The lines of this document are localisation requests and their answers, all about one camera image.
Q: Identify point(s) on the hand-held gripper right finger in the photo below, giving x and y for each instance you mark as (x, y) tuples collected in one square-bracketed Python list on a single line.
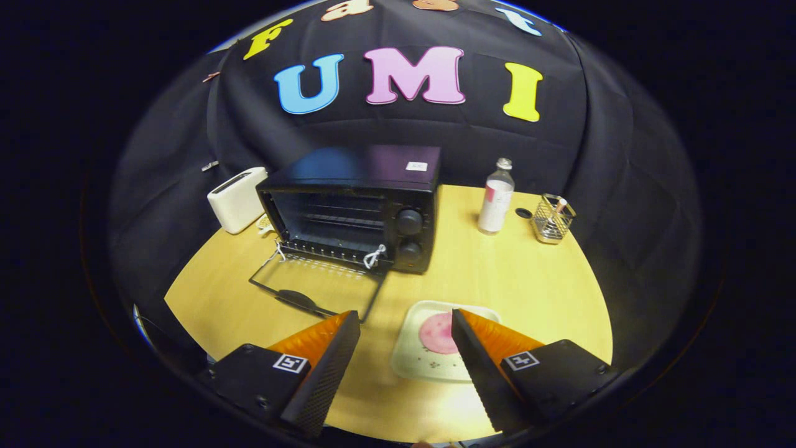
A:
[(482, 373)]

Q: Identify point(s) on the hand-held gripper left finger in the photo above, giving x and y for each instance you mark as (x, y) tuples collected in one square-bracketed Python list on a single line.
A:
[(326, 373)]

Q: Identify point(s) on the pink ham slice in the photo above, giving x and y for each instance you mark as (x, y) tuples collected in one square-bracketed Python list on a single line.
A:
[(435, 333)]

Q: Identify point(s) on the cream square plate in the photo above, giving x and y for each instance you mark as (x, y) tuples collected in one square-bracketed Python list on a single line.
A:
[(416, 358)]

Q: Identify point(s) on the black toaster oven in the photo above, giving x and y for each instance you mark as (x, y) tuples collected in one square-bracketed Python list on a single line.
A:
[(410, 186)]

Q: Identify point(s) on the white bread toaster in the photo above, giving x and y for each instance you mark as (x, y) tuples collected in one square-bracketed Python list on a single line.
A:
[(236, 199)]

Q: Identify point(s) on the small patterned waffle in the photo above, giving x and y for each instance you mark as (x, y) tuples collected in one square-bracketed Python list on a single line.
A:
[(264, 224)]

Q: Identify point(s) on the black bottle cap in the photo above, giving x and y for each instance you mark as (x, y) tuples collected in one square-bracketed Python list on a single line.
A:
[(523, 213)]

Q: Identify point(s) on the clear plastic bottle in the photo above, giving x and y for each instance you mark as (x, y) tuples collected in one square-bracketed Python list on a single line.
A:
[(495, 202)]

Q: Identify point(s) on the silver cloth clip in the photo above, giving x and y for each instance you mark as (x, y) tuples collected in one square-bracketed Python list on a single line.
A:
[(210, 165)]

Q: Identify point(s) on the pink cloth clip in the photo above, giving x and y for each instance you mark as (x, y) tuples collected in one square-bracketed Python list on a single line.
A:
[(211, 76)]

